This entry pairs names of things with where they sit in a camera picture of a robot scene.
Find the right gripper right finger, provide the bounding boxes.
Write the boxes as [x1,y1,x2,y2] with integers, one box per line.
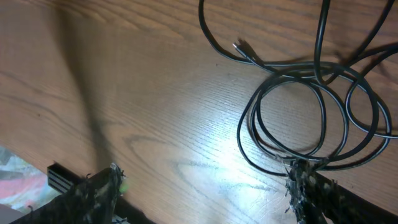
[286,159,397,224]

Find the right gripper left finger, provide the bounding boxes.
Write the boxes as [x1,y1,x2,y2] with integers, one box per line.
[11,163,125,224]

